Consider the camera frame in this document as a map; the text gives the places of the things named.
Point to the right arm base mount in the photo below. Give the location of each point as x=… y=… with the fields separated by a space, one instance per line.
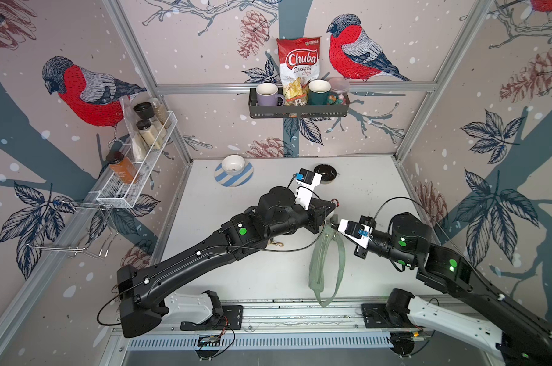
x=392 y=314

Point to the green corduroy bag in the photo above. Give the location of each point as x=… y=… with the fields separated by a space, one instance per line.
x=320 y=267

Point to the orange spice bottle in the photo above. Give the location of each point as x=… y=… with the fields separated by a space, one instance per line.
x=123 y=168

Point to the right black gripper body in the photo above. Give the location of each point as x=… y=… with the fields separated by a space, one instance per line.
x=360 y=252

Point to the clear plastic zip bag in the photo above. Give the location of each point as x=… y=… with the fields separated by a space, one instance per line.
x=138 y=146

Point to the beige spice jar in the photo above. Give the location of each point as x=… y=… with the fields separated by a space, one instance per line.
x=149 y=133

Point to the far brown spice jar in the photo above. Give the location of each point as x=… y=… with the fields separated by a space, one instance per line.
x=160 y=110

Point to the white small bowl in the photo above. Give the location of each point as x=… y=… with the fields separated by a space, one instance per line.
x=233 y=164

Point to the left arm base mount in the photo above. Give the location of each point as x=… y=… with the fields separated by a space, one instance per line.
x=206 y=312

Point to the black small bowl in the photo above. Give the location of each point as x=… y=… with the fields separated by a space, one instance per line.
x=328 y=173

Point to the red Chuba chips bag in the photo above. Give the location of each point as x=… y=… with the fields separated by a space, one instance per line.
x=299 y=61

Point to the blue striped saucer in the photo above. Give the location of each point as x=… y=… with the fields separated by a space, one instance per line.
x=240 y=178

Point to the green mug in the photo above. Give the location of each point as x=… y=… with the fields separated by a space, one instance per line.
x=319 y=92

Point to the purple mug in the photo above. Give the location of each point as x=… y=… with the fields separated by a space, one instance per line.
x=268 y=95

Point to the black lid spice jar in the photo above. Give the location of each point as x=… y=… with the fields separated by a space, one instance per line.
x=146 y=111

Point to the dark metal wall shelf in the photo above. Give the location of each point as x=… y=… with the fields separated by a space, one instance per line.
x=284 y=111

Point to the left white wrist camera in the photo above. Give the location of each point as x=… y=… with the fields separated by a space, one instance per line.
x=306 y=182

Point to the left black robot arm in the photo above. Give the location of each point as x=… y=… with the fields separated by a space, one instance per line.
x=143 y=291

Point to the white wire spice rack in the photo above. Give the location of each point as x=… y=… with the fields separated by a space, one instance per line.
x=117 y=194

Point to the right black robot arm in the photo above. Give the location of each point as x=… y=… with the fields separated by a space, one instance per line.
x=506 y=330

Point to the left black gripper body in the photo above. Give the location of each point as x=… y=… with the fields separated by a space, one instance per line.
x=314 y=208

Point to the pink lidded candy jar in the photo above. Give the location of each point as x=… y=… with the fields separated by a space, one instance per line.
x=339 y=91

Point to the metal wire hook rack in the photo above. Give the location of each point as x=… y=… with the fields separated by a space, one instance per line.
x=77 y=228

